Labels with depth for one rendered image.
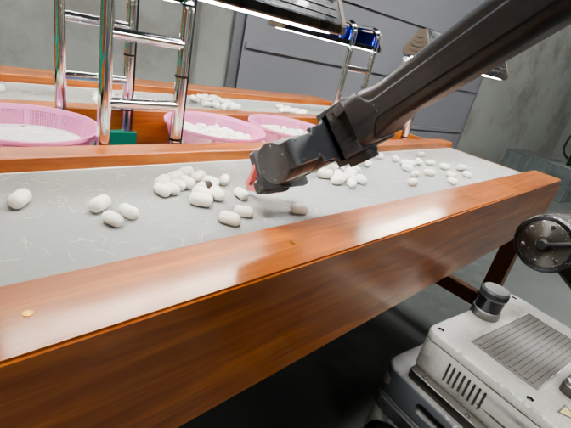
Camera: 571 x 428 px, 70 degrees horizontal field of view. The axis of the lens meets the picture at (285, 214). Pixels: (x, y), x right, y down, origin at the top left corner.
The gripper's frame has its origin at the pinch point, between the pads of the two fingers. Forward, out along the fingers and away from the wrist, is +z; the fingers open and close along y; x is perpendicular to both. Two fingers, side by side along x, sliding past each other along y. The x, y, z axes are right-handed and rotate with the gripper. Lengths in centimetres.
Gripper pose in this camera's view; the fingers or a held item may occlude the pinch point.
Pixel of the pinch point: (249, 185)
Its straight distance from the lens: 73.2
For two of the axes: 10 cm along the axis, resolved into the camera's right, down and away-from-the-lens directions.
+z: -6.5, 2.6, 7.2
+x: 2.8, 9.6, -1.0
